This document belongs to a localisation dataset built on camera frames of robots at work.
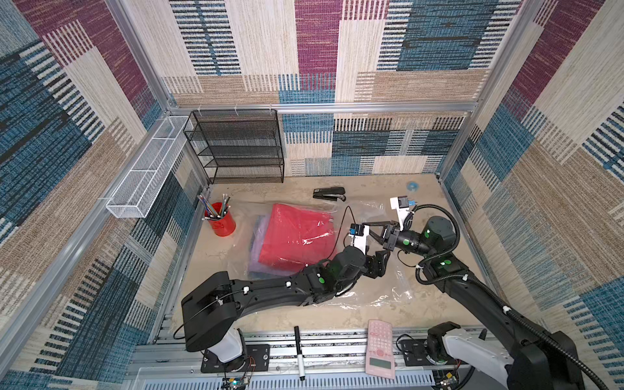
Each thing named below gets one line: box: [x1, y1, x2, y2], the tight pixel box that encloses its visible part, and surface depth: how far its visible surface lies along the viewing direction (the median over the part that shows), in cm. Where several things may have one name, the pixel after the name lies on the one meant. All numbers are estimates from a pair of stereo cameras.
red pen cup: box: [204, 201, 237, 237], surface depth 99 cm
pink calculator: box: [365, 319, 395, 380], surface depth 75 cm
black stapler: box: [312, 186, 347, 202], surface depth 114 cm
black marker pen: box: [294, 325, 306, 382], surface depth 74 cm
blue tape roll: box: [406, 181, 420, 193], surface depth 121 cm
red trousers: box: [258, 203, 336, 269], surface depth 91 cm
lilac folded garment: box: [248, 214, 304, 279], surface depth 90 cm
